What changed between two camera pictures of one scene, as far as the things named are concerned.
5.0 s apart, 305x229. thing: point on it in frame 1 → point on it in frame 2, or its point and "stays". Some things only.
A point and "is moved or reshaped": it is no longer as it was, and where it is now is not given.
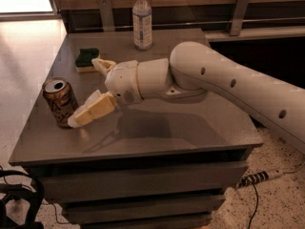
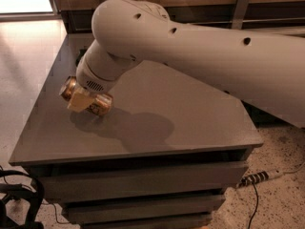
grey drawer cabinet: [157, 164] stays
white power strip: [259, 176] stays
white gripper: [122, 81] → [90, 80]
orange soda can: [61, 100] is moved or reshaped
